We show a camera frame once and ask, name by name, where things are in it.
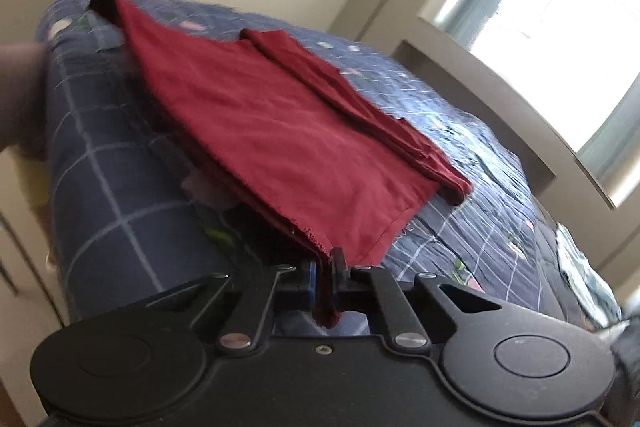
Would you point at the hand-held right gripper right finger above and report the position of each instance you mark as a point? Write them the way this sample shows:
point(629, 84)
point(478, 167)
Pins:
point(340, 268)

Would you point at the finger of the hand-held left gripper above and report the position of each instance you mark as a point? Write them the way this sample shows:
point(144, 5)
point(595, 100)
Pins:
point(102, 4)

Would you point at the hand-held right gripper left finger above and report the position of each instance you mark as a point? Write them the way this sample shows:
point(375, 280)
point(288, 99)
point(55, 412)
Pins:
point(311, 281)

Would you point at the dark red long-sleeve shirt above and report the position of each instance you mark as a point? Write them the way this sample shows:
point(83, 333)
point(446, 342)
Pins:
point(280, 132)

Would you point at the person's pink-clad leg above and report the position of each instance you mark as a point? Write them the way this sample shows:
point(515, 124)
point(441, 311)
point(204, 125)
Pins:
point(20, 97)

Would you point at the blue plaid quilt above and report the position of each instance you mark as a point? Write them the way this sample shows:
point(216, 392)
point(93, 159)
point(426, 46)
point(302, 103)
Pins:
point(125, 187)

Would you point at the grey quilted mattress pad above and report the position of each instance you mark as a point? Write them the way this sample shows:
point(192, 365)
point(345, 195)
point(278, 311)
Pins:
point(547, 237)

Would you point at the beige window seat cabinet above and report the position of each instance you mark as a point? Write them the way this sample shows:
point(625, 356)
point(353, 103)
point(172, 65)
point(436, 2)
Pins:
point(500, 87)

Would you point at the light blue cloth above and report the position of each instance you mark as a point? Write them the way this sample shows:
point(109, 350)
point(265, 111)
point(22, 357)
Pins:
point(582, 272)

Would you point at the bright window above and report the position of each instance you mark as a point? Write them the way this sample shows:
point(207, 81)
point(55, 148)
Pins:
point(565, 37)

